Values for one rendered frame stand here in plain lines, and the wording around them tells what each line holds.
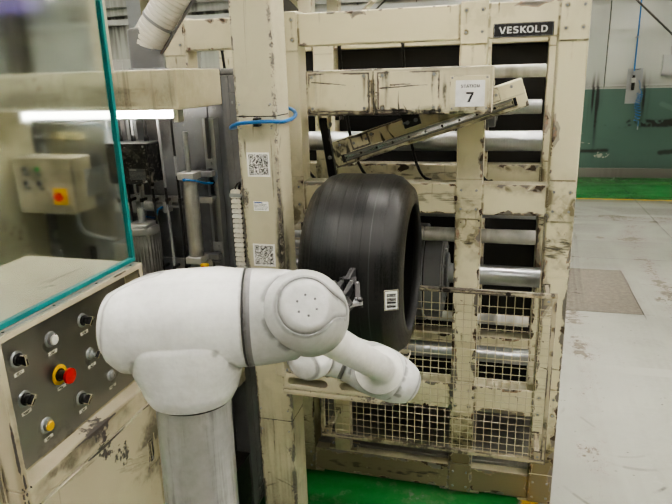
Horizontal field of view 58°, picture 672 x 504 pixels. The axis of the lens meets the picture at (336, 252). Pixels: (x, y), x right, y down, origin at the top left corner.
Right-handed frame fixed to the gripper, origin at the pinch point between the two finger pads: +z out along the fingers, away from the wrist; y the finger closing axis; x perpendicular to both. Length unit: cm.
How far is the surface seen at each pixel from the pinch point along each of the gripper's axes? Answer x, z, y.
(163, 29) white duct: -61, 63, 79
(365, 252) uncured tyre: -4.8, 6.4, -3.1
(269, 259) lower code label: 7.0, 22.6, 32.5
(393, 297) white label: 7.2, 3.8, -10.9
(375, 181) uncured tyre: -18.0, 28.1, -2.0
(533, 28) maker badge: -53, 89, -46
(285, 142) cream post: -28, 35, 28
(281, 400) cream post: 57, 15, 31
